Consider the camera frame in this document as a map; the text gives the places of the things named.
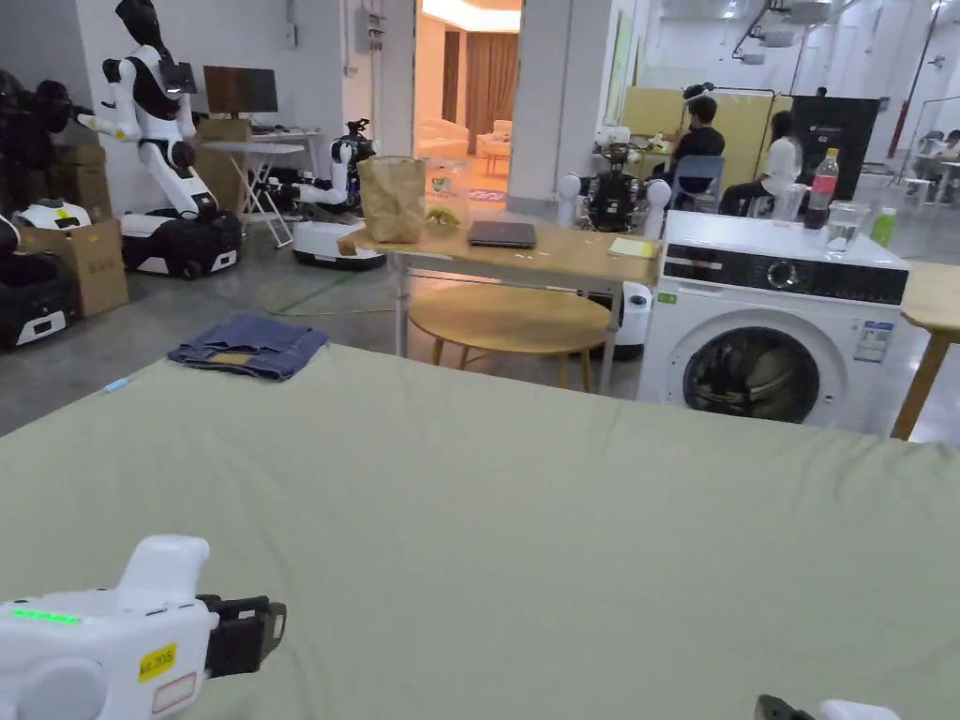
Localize small robot with white shoulders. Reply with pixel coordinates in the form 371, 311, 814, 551
558, 142, 673, 243

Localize kneeling white wheeled robot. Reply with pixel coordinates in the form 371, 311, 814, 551
291, 117, 389, 272

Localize wooden table with thick leg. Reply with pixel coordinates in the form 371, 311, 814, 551
890, 262, 960, 443

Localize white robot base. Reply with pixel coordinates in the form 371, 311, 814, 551
608, 280, 652, 364

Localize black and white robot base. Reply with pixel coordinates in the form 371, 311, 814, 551
0, 198, 95, 353

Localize black standing banner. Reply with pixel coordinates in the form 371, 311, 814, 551
789, 94, 882, 205

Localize rectangular wooden table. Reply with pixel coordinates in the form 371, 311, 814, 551
337, 155, 666, 358

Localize round low wooden table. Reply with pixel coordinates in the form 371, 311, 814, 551
408, 286, 614, 394

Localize white and black humanoid robot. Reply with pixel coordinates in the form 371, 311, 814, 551
99, 0, 245, 281

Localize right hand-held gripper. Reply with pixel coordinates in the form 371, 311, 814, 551
755, 693, 901, 720

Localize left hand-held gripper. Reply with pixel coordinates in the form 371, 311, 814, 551
0, 534, 289, 720

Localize white washing machine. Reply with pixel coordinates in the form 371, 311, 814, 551
636, 146, 913, 434

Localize white folding table with monitor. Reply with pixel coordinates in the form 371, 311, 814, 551
196, 65, 325, 249

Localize folded blue jeans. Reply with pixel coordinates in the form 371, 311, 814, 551
166, 312, 331, 384

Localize bed with pale green sheet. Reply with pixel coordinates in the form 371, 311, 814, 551
0, 340, 960, 720

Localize brown cardboard carton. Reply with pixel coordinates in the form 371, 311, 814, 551
16, 217, 129, 319

